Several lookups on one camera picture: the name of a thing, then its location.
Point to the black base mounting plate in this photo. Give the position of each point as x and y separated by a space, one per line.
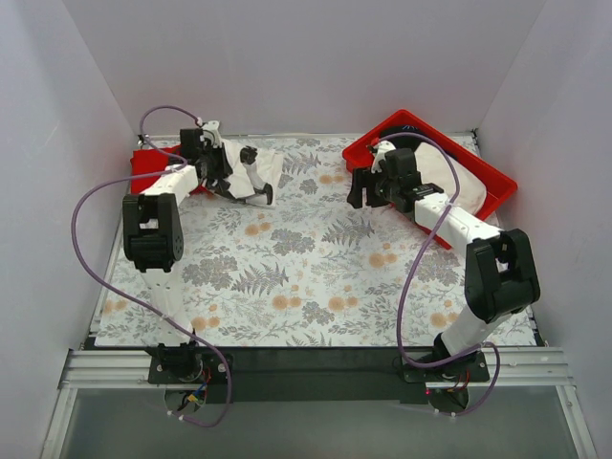
401 382

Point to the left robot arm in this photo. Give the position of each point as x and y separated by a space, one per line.
153 238

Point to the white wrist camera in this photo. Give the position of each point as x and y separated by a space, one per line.
379 152
211 132

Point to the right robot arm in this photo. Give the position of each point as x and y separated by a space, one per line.
500 273

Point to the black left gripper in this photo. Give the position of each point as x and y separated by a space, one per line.
228 169

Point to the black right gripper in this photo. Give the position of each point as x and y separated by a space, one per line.
369 186

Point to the red folded t shirt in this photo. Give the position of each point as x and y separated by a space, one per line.
146 161

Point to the black t shirt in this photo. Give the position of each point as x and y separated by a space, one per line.
403 136

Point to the cream folded t shirt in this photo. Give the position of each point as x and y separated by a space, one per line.
434 169

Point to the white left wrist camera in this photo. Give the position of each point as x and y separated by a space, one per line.
211 132

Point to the white t shirt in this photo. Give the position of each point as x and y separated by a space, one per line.
242 173

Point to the red plastic bin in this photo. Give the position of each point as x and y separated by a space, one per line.
497 186

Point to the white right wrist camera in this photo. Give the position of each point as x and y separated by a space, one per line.
379 152

